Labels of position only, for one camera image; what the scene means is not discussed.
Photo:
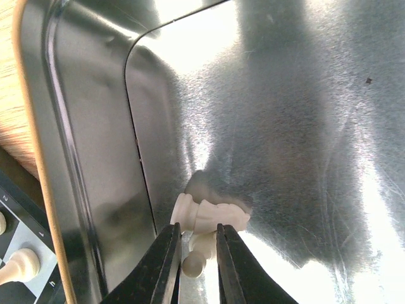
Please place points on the white chess pawn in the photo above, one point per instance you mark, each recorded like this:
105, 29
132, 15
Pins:
202, 247
3, 223

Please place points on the black and white chessboard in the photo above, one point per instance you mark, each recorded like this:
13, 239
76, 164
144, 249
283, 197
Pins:
27, 227

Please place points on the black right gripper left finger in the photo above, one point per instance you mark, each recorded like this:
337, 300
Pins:
156, 278

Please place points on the gold-rimmed metal tin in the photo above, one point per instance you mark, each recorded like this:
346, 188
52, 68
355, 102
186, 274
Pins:
292, 110

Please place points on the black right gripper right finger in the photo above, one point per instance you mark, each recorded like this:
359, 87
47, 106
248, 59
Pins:
240, 276

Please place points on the white chess rook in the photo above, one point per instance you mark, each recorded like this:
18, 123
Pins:
22, 266

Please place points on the white chess knight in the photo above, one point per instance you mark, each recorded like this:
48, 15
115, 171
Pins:
203, 217

